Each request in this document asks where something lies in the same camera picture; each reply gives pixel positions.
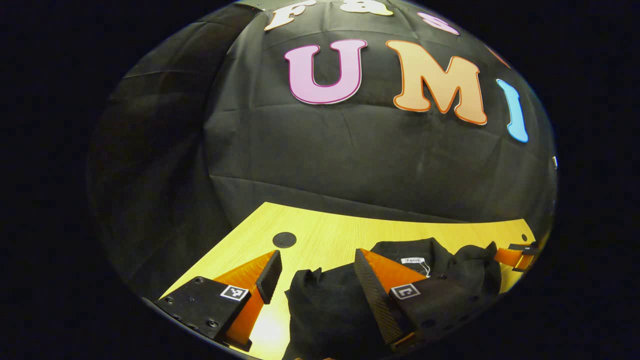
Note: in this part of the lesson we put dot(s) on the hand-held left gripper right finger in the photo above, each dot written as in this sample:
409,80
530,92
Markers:
372,300

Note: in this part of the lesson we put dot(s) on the black buttoned jacket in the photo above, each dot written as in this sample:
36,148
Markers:
325,315

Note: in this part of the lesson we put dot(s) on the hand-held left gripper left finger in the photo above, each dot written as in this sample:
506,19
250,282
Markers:
270,277

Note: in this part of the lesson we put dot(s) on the black backdrop cloth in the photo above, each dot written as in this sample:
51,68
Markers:
350,165

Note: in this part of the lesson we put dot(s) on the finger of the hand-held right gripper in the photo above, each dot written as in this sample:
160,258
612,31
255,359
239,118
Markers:
510,257

